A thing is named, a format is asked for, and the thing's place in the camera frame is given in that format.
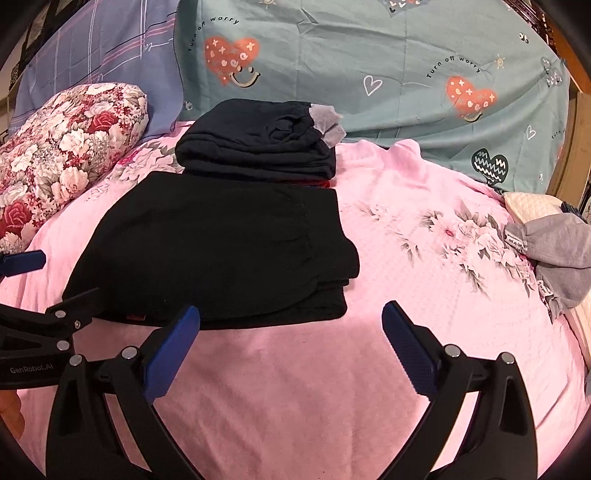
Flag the cream quilted pillow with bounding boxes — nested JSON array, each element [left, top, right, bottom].
[[503, 192, 590, 364]]

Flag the grey sweatpants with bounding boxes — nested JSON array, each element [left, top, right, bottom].
[[503, 213, 590, 318]]

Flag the floral red white bolster pillow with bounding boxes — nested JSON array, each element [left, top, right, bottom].
[[1, 83, 149, 254]]

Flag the folded dark navy garment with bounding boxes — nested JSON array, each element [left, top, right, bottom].
[[175, 99, 337, 184]]

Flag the black pants with smiley patch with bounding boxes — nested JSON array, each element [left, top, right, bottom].
[[63, 171, 360, 330]]

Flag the left hand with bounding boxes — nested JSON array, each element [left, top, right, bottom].
[[0, 390, 25, 440]]

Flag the teal heart print pillow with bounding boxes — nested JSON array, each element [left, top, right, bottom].
[[174, 0, 570, 193]]

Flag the small grey cloth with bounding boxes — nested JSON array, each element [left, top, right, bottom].
[[308, 104, 346, 148]]

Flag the folded red garment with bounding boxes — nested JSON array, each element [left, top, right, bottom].
[[295, 180, 331, 188]]

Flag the blue plaid pillow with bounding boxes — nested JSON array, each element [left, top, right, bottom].
[[9, 0, 183, 138]]

